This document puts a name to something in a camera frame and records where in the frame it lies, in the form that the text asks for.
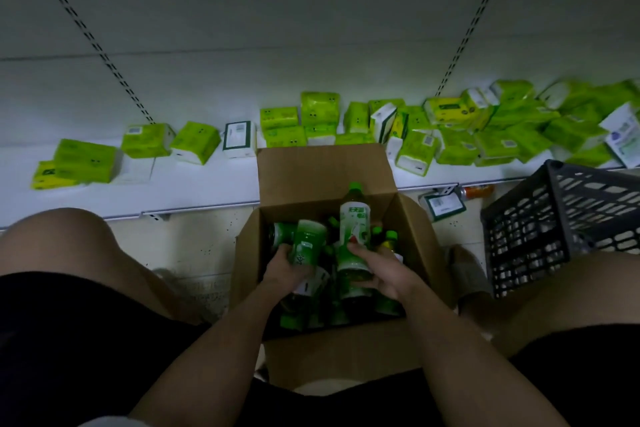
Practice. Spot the person's right hand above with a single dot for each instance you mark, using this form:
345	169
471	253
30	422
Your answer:
395	277

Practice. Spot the person's grey shoe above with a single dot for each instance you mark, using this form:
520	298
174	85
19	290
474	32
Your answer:
197	291
467	274

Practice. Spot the person's right forearm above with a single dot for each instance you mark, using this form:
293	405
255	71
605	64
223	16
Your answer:
465	366

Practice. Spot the person's grey right shoe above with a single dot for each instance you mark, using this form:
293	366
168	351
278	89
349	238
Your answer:
467	274

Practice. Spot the white metal shelf board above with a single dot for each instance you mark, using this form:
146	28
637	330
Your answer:
200	186

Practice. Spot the person's grey left shoe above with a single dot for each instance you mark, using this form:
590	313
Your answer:
197	291

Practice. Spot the person's left fingers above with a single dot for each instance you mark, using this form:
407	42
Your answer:
292	256

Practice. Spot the orange bottle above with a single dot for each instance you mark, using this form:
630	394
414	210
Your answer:
477	191

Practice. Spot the person's right leg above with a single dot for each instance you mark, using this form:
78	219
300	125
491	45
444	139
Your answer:
575	291

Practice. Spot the black shorts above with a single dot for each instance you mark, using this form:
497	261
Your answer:
80	346

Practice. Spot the person's left hand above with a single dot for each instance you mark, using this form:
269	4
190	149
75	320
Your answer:
280	275

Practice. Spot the large white blue-print packet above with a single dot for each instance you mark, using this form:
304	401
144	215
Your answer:
624	134

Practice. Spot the white packet dark green label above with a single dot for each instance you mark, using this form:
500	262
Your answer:
239	137
444	205

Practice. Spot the slotted shelf upright strip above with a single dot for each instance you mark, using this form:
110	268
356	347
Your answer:
475	21
90	36

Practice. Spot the person's leg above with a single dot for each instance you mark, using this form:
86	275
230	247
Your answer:
575	291
65	246

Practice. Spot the black plastic crate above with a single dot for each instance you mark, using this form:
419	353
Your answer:
550	226

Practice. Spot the white label green drink bottle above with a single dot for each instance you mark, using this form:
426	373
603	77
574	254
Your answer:
354	221

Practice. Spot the brown cardboard box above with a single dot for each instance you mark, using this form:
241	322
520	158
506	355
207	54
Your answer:
320	171

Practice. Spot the row of green tissue packets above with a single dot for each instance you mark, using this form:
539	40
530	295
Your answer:
510	129

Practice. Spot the person's left forearm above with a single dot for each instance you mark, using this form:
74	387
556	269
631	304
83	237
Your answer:
220	356

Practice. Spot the pile of green bottles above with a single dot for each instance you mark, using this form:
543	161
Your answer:
345	309

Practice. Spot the person's right thumb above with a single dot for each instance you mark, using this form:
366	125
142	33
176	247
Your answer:
364	250

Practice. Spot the person's left leg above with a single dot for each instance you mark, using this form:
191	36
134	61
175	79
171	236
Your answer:
65	246

